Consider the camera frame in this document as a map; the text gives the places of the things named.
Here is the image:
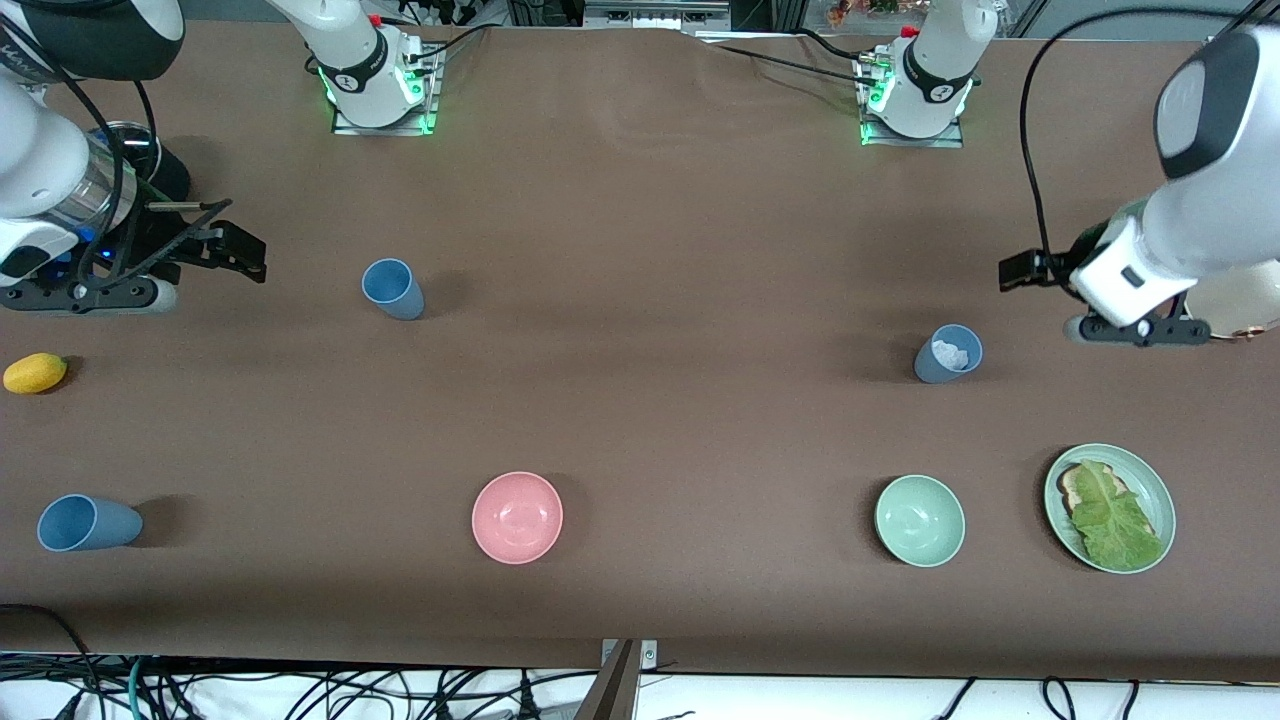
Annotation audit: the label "blue cup with white filling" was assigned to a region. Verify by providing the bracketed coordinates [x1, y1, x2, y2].
[913, 324, 984, 385]

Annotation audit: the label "cream white appliance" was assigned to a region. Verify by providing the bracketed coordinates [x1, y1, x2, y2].
[1185, 258, 1280, 341]

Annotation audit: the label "yellow lemon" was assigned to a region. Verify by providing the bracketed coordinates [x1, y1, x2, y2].
[2, 352, 69, 395]

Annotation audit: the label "glass lid blue knob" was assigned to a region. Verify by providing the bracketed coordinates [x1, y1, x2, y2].
[100, 120, 163, 186]

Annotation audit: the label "pale green plate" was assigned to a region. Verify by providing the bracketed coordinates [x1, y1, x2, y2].
[1043, 443, 1177, 575]

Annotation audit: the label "toasted bread slice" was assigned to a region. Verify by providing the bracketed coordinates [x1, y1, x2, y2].
[1060, 465, 1156, 536]

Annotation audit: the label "green lettuce leaf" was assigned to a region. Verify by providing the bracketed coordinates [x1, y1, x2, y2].
[1070, 460, 1166, 573]

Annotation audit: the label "pale green bowl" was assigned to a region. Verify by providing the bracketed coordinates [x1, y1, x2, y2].
[874, 474, 967, 569]

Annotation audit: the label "blue cup lying sideways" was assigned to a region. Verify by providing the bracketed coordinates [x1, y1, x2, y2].
[37, 494, 144, 553]

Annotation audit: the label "pink bowl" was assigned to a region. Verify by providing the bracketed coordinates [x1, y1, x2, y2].
[471, 471, 564, 565]

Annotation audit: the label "grey background device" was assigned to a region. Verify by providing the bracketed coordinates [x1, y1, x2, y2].
[583, 0, 733, 31]

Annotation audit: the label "grey stand leg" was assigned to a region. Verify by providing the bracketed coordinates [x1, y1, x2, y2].
[573, 640, 641, 720]

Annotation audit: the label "black saucepan blue handle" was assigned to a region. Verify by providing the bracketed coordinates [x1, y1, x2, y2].
[100, 140, 193, 203]

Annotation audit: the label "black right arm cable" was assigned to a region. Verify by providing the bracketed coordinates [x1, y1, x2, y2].
[0, 20, 239, 289]

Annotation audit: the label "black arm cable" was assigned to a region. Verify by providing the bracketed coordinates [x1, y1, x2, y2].
[1020, 0, 1280, 259]
[0, 20, 239, 289]

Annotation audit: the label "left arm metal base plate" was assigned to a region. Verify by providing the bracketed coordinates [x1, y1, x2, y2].
[857, 55, 966, 149]

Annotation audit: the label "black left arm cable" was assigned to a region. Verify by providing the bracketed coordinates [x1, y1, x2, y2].
[1020, 0, 1280, 259]

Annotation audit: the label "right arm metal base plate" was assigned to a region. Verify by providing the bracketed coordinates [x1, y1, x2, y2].
[330, 45, 443, 136]

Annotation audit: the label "black base cable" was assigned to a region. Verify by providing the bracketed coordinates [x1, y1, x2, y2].
[795, 28, 881, 63]
[405, 22, 493, 63]
[700, 42, 881, 91]

